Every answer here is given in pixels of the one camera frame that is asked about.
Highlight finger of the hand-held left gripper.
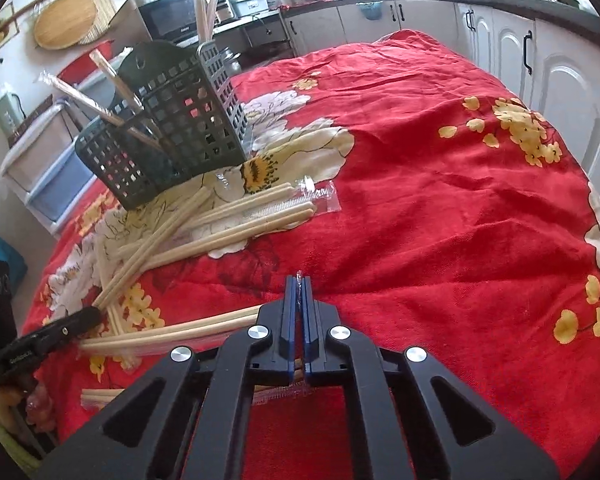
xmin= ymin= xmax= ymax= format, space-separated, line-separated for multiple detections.
xmin=32 ymin=306 xmax=104 ymax=353

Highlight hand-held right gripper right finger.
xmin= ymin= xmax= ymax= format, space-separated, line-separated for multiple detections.
xmin=300 ymin=277 xmax=561 ymax=480

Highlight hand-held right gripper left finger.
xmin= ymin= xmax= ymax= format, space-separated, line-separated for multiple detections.
xmin=34 ymin=275 xmax=301 ymax=480

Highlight single chopstick pair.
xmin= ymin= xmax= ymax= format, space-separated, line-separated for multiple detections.
xmin=78 ymin=272 xmax=311 ymax=368

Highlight pile of chopsticks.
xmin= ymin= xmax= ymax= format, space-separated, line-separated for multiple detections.
xmin=38 ymin=0 xmax=341 ymax=408

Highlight green plastic utensil basket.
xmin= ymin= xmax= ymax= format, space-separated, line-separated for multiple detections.
xmin=74 ymin=40 xmax=249 ymax=209

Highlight person's left hand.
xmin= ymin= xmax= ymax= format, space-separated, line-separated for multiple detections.
xmin=22 ymin=375 xmax=56 ymax=434

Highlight white blue drawer unit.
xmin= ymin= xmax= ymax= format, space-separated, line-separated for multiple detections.
xmin=0 ymin=100 xmax=98 ymax=236

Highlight red floral cloth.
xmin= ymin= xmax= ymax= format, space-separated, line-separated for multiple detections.
xmin=22 ymin=29 xmax=600 ymax=480

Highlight brown woven basket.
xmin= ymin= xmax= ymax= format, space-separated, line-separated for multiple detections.
xmin=7 ymin=100 xmax=55 ymax=141

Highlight red plastic basin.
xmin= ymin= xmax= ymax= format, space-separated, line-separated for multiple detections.
xmin=54 ymin=39 xmax=115 ymax=83

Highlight round bamboo tray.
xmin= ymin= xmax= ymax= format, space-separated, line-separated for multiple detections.
xmin=34 ymin=0 xmax=98 ymax=51

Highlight metal shelf rack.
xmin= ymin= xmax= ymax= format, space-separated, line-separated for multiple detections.
xmin=212 ymin=7 xmax=298 ymax=68

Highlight round bamboo mat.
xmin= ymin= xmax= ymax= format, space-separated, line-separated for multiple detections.
xmin=74 ymin=0 xmax=118 ymax=46

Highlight grey plastic box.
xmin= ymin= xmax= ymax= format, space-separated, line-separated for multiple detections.
xmin=227 ymin=0 xmax=271 ymax=17

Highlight black microwave oven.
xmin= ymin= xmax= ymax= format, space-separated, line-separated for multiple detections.
xmin=137 ymin=0 xmax=201 ymax=41

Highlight white base cabinets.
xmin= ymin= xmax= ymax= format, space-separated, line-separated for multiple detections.
xmin=282 ymin=0 xmax=600 ymax=196

